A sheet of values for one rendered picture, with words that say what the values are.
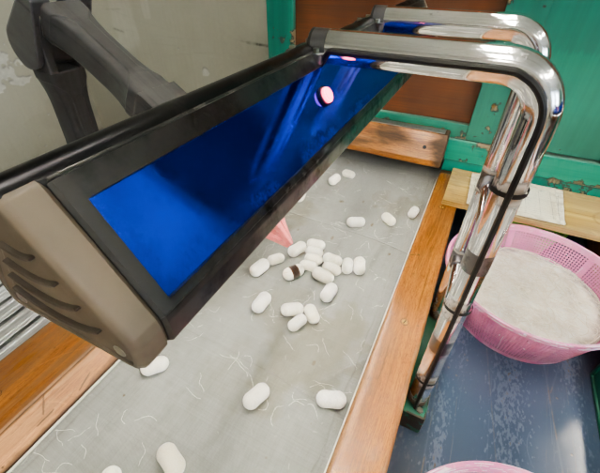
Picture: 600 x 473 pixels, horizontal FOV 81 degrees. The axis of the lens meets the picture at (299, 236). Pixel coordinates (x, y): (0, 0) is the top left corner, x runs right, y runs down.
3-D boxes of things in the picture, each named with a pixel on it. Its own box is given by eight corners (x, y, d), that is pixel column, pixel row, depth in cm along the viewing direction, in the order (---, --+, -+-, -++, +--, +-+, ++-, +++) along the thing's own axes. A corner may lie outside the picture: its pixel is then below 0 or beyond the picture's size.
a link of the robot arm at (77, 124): (126, 191, 77) (76, 21, 55) (99, 206, 72) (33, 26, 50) (107, 182, 79) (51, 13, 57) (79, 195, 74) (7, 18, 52)
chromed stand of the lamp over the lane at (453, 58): (289, 373, 52) (277, 30, 24) (338, 284, 66) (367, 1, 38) (418, 434, 46) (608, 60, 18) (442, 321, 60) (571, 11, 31)
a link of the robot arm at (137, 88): (211, 106, 52) (60, -34, 52) (165, 127, 46) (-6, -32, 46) (192, 160, 61) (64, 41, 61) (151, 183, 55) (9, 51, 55)
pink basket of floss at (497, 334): (501, 406, 48) (530, 370, 42) (406, 274, 68) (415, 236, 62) (646, 358, 54) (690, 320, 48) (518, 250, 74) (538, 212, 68)
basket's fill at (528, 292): (436, 333, 57) (445, 312, 53) (454, 251, 72) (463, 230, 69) (601, 394, 49) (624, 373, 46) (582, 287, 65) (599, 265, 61)
